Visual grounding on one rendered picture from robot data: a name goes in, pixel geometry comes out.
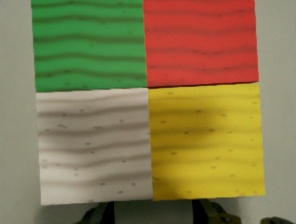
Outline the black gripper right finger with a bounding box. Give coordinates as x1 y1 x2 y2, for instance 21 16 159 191
192 198 295 224

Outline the green cube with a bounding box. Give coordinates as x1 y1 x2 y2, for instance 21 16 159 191
31 0 147 93

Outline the yellow cube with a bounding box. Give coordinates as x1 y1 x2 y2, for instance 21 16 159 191
148 83 265 201

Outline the white wood-grain cube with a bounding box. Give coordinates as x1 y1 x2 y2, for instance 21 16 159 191
36 88 153 205

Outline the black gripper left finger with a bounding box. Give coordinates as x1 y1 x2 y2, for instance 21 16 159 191
74 201 115 224

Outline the red cube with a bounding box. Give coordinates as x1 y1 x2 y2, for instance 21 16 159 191
143 0 259 89

